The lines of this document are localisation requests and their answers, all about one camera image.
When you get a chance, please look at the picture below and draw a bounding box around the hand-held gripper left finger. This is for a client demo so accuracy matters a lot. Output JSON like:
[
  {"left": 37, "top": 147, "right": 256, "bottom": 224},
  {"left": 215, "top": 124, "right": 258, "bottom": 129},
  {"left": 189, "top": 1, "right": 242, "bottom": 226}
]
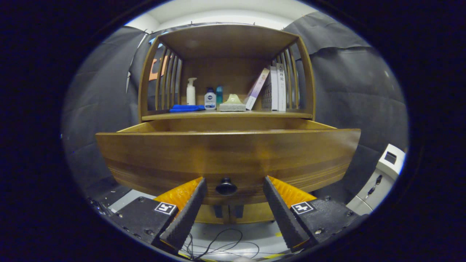
[{"left": 107, "top": 177, "right": 208, "bottom": 252}]

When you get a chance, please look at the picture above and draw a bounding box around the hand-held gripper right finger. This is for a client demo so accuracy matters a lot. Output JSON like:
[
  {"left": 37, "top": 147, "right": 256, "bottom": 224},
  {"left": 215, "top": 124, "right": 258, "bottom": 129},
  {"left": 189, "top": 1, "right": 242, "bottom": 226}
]
[{"left": 263, "top": 176, "right": 366, "bottom": 253}]

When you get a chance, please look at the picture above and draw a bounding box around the wooden drawer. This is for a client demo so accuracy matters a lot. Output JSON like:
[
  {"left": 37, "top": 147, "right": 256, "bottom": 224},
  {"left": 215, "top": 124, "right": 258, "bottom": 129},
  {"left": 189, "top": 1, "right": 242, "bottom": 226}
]
[{"left": 95, "top": 120, "right": 362, "bottom": 205}]

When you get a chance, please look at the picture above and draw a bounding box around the wooden cabinet door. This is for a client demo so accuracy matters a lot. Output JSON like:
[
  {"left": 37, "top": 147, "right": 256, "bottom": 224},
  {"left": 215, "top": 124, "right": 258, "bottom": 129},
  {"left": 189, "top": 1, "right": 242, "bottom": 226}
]
[
  {"left": 195, "top": 205, "right": 230, "bottom": 224},
  {"left": 229, "top": 203, "right": 275, "bottom": 223}
]

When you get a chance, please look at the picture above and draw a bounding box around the wooden countertop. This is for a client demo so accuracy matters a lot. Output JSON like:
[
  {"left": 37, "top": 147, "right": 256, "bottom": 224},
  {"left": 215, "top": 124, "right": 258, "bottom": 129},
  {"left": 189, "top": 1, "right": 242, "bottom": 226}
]
[{"left": 141, "top": 110, "right": 313, "bottom": 121}]

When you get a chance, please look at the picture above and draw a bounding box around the wooden cabinet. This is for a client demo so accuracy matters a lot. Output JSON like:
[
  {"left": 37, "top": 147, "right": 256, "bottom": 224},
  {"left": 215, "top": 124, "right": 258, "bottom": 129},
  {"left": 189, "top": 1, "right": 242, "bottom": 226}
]
[{"left": 138, "top": 24, "right": 316, "bottom": 224}]

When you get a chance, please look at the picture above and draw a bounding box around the yellow floor tape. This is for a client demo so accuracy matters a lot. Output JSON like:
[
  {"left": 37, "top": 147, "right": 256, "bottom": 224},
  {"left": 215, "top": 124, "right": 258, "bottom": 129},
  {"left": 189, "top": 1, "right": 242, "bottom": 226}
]
[{"left": 262, "top": 233, "right": 288, "bottom": 259}]

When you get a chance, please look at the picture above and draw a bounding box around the black power strip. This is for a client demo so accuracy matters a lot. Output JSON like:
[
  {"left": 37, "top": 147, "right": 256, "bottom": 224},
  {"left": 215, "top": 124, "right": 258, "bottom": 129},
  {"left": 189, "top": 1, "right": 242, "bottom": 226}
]
[{"left": 87, "top": 196, "right": 111, "bottom": 218}]

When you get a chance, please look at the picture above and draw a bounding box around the blue cloth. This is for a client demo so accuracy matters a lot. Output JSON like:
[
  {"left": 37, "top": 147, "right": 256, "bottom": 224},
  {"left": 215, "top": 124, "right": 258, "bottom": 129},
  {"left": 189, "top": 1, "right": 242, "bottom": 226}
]
[{"left": 169, "top": 104, "right": 206, "bottom": 113}]

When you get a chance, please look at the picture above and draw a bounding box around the white bottle with blue cap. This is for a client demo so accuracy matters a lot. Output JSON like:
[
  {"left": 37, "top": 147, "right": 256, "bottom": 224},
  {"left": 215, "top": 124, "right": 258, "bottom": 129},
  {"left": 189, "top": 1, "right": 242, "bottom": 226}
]
[{"left": 204, "top": 87, "right": 217, "bottom": 110}]

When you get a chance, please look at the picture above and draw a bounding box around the white pump bottle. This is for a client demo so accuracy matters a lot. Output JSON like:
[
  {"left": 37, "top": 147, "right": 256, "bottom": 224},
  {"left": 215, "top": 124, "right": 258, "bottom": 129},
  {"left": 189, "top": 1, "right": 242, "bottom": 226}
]
[{"left": 186, "top": 78, "right": 197, "bottom": 106}]

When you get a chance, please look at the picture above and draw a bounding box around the dark patterned book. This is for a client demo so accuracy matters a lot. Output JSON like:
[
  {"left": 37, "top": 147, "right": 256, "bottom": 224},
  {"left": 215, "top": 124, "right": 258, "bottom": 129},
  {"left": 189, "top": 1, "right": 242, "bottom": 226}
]
[{"left": 261, "top": 65, "right": 279, "bottom": 111}]

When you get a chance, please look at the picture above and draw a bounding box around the white appliance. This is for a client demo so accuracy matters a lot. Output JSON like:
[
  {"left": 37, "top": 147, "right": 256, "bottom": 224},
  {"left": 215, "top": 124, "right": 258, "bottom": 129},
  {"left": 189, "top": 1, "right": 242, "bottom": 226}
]
[{"left": 346, "top": 144, "right": 406, "bottom": 216}]

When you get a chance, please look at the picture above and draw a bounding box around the purple and white book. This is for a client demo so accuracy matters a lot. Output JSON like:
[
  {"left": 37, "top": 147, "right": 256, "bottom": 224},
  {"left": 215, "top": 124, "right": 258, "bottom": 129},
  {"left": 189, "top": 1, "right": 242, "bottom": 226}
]
[{"left": 245, "top": 68, "right": 270, "bottom": 111}]

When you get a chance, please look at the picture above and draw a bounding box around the black cable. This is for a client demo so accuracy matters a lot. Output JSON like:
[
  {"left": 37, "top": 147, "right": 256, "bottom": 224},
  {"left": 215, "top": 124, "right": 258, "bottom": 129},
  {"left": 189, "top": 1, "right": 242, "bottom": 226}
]
[{"left": 181, "top": 228, "right": 261, "bottom": 261}]

